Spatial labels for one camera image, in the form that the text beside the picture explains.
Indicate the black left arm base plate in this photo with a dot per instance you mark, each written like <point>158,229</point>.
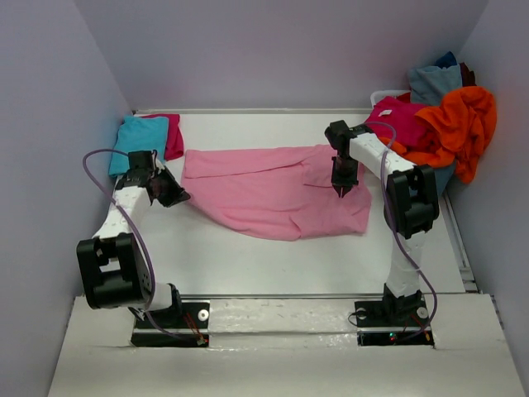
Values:
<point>186,330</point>

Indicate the dark blue t-shirt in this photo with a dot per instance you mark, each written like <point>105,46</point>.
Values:
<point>446,61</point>

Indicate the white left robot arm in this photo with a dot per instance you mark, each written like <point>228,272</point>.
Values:
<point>117,271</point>

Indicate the grey-blue t-shirt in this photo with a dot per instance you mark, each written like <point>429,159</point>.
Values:
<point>428,85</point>

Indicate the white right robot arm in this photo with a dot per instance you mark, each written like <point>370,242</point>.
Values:
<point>410,209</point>

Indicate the maroon t-shirt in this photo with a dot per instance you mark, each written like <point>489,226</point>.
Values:
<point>467,75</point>

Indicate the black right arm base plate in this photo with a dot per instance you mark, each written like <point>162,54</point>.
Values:
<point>376,329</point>

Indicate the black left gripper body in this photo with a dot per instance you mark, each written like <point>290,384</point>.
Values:
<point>164,186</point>

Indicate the light pink t-shirt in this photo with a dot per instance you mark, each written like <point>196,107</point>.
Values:
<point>280,194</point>

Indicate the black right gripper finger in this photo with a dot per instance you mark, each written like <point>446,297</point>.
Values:
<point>346,189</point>
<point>338,190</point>

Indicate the folded magenta t-shirt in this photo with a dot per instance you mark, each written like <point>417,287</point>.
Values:
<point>174,148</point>

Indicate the crumpled orange t-shirt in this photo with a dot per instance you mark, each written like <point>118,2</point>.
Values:
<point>456,132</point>

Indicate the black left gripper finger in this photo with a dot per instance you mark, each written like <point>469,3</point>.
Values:
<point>170,201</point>
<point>172,190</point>

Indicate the white laundry basket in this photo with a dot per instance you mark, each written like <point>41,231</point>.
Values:
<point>379,95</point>

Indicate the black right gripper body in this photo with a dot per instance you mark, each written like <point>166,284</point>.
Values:
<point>345,168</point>

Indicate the crumpled magenta t-shirt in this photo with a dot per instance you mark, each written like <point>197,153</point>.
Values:
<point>392,113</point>

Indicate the folded turquoise t-shirt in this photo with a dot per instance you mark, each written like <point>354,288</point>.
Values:
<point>143,134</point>

